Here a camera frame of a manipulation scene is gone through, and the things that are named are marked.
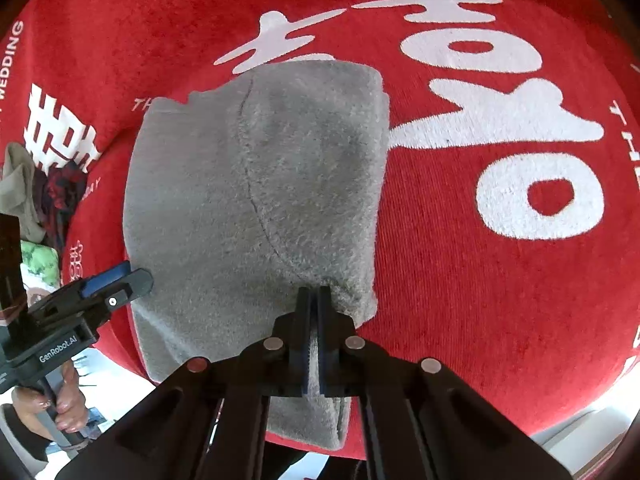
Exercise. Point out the beige cloth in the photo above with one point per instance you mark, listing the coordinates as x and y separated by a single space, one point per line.
20 185

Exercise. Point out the red printed blanket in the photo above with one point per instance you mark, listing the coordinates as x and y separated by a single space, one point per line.
450 285

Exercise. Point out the grey fleece sweater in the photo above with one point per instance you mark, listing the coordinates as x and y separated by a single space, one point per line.
250 185

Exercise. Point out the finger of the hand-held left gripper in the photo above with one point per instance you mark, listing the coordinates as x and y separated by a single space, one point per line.
112 276
132 285

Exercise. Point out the dark red patterned cloth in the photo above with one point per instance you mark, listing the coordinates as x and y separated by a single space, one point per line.
62 190

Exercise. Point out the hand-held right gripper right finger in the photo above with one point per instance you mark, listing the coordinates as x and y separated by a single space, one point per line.
326 340

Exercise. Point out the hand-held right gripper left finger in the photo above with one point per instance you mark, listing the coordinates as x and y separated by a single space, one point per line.
304 340

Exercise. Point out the person's left hand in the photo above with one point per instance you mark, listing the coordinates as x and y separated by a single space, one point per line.
70 410

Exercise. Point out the green patterned cloth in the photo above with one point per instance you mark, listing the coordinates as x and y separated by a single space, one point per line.
40 260

